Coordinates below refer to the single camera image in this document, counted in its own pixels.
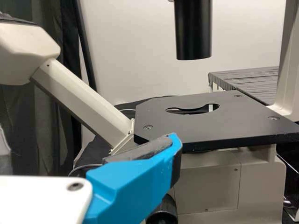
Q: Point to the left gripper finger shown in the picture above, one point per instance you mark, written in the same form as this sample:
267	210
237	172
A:
130	182

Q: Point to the cream microscope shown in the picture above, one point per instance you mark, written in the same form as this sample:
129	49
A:
210	121

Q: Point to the black platform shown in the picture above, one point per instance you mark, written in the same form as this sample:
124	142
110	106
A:
252	81

